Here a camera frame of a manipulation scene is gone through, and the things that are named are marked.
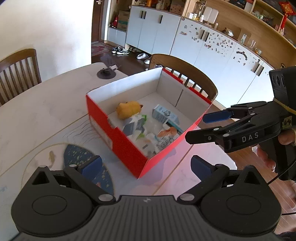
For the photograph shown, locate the brown wooden chair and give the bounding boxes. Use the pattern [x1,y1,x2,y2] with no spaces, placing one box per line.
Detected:
[0,49,42,107]
[148,54,219,107]

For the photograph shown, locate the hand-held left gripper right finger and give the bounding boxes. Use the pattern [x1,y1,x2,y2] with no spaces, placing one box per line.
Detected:
[178,155,273,205]

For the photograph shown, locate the white cabinet row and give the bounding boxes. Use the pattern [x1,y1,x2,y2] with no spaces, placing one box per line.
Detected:
[107,6,278,112]

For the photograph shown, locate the light blue milk carton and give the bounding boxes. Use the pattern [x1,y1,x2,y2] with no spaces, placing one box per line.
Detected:
[152,104,180,126]

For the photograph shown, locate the white marble desk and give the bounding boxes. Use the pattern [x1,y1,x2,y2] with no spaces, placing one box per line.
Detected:
[0,62,237,241]

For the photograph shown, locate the white packet with orange sausage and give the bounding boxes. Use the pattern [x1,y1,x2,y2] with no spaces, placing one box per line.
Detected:
[139,126,179,159]

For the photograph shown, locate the black phone stand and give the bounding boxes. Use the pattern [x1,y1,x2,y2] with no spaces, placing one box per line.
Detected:
[97,64,119,78]

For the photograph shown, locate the wooden wall shelf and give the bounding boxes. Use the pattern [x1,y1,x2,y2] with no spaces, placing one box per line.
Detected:
[132,0,296,49]

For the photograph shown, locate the red hanging knot ornament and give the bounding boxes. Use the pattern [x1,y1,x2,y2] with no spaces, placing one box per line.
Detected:
[278,1,293,24]

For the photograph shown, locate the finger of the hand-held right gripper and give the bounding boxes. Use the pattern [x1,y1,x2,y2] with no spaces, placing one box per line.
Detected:
[203,101,271,124]
[185,114,262,144]

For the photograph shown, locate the dark clothing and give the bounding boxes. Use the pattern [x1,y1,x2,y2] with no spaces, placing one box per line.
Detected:
[275,228,296,241]

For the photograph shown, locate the person's right hand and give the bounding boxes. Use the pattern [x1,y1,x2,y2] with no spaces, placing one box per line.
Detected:
[257,128,296,172]

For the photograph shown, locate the red cardboard box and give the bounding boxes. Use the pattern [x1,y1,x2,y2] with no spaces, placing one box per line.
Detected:
[86,67,213,179]

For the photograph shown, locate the yellow plush toy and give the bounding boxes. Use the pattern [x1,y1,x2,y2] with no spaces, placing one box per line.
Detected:
[116,100,144,120]

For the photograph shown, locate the red patterned rug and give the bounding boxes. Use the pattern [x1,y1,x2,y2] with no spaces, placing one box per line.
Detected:
[91,44,114,56]

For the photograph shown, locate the black cable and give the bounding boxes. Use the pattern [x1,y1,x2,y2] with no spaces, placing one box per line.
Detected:
[268,172,296,216]

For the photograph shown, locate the brown wooden door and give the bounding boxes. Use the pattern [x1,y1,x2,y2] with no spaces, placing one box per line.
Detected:
[91,0,112,43]

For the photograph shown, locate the brown cardboard carton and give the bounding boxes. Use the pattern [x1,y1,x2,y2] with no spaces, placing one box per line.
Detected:
[117,10,130,31]

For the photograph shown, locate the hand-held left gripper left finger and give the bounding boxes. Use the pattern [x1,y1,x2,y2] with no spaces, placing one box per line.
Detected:
[24,155,116,205]

